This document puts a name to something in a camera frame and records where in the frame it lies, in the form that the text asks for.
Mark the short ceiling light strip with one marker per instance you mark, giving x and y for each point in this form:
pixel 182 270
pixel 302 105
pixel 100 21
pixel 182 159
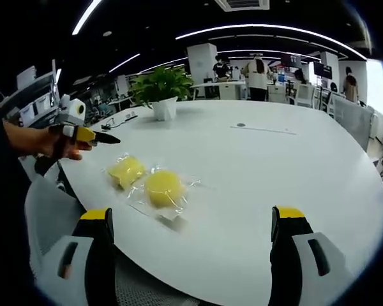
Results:
pixel 124 63

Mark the metal storage shelf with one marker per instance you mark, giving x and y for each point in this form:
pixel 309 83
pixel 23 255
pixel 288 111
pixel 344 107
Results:
pixel 43 83

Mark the potted green plant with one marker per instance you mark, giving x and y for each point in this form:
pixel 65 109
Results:
pixel 161 84

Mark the person's left hand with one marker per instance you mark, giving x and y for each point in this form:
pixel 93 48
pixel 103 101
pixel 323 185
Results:
pixel 35 141

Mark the rectangular yellow silicone block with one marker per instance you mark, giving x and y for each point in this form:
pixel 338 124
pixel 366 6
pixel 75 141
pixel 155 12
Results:
pixel 127 170

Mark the grey mesh partition chair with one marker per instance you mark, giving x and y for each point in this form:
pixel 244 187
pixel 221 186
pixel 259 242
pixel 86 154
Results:
pixel 352 121

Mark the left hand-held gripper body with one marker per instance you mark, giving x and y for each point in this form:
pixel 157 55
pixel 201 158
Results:
pixel 73 111

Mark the straight ceiling light strip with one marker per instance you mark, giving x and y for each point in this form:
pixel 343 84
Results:
pixel 87 17

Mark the white background desk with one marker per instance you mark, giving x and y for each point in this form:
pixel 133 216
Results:
pixel 220 86

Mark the white mesh office chair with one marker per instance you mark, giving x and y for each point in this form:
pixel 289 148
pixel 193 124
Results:
pixel 305 95

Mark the round yellow sponge in wrap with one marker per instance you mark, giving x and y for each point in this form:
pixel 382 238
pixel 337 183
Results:
pixel 198 186

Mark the grey mesh office chair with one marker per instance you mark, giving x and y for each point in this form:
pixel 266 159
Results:
pixel 48 210

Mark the ceiling air vent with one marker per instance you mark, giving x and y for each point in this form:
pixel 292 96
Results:
pixel 242 4

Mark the white storage box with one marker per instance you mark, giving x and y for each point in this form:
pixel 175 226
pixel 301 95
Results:
pixel 26 74

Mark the round yellow silicone block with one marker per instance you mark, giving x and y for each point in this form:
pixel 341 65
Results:
pixel 164 188

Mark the clear plastic bag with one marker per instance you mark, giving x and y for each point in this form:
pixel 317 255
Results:
pixel 116 183

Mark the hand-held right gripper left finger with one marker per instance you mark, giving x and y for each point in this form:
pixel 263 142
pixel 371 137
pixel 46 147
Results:
pixel 99 255

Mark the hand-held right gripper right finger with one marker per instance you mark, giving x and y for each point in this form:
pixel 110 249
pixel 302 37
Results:
pixel 285 255

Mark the curved ceiling light strip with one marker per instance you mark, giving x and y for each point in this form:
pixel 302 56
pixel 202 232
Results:
pixel 268 28

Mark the dark wall screen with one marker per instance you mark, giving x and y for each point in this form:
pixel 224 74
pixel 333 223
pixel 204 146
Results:
pixel 291 60
pixel 323 70

